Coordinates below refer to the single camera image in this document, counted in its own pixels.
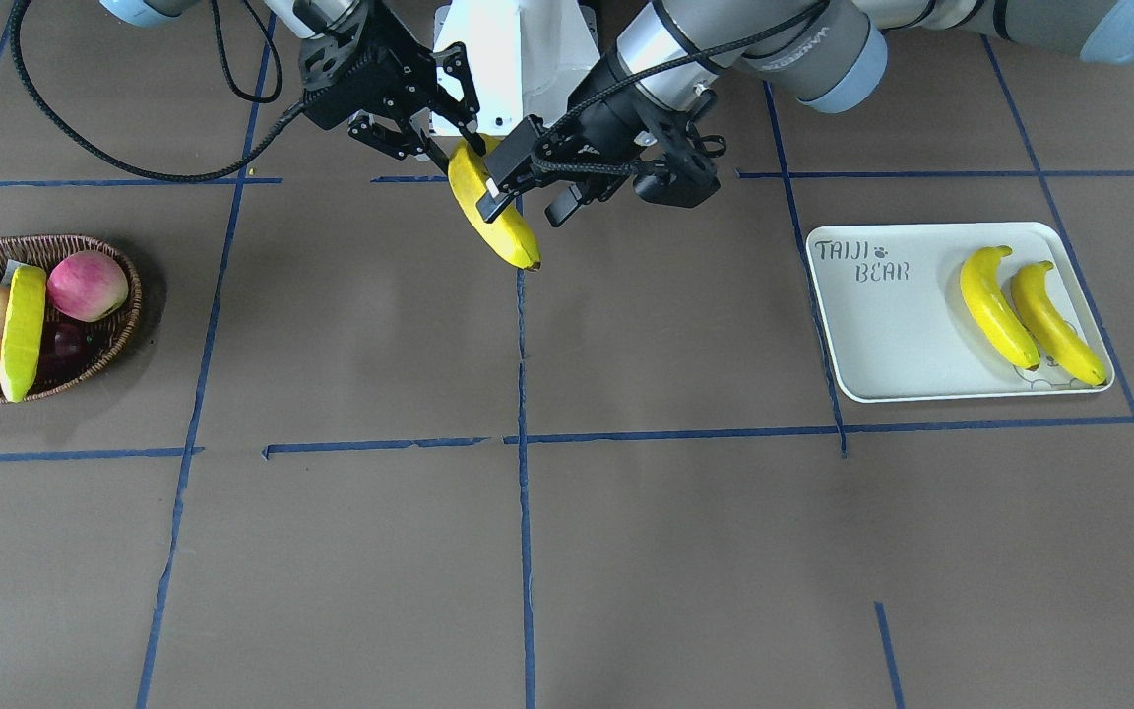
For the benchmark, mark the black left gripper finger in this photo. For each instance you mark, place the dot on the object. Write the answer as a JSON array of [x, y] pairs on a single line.
[[578, 194], [512, 167]]

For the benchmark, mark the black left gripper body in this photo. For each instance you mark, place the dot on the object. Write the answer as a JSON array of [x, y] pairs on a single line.
[[605, 106]]

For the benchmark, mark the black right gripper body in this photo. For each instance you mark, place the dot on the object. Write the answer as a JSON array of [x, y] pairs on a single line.
[[400, 59]]

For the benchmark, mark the yellow banana with stem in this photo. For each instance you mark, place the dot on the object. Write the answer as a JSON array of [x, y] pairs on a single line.
[[505, 232]]

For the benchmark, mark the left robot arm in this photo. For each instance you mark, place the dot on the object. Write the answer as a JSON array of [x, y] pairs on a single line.
[[829, 55]]

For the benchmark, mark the brown wicker basket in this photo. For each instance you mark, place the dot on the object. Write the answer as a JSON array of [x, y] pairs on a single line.
[[105, 339]]

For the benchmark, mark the white bear tray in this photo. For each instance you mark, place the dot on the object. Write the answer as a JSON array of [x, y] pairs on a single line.
[[897, 326]]

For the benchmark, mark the pink red apple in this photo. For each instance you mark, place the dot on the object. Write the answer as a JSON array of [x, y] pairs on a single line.
[[87, 286]]

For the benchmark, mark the yellow-green banana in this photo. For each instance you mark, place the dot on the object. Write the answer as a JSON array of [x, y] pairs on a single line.
[[23, 331]]

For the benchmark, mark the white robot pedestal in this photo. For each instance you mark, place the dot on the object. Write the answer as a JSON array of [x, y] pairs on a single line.
[[525, 57]]

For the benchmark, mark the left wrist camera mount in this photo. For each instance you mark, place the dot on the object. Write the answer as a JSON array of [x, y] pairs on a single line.
[[685, 175]]

